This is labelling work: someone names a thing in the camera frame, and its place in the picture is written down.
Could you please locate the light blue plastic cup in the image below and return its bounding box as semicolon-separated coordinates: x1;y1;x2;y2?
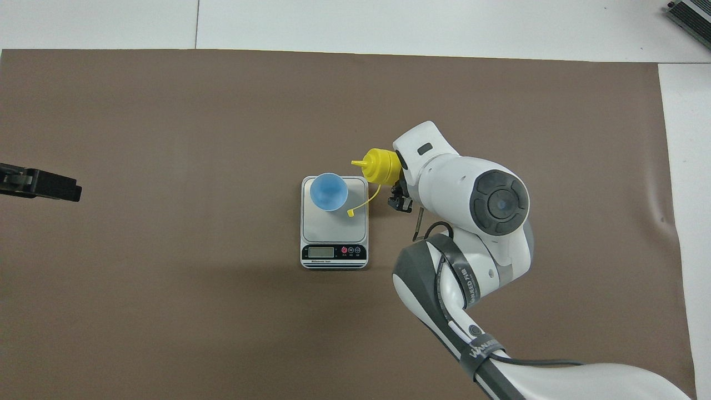
309;173;349;212

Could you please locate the brown paper table mat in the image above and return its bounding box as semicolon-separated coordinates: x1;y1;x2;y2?
0;49;698;400

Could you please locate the silver digital kitchen scale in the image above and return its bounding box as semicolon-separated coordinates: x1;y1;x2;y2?
301;176;369;270

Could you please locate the grey finned metal device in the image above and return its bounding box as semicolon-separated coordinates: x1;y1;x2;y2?
667;0;711;53

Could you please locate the yellow squeeze bottle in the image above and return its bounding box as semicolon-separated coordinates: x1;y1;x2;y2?
348;147;403;218

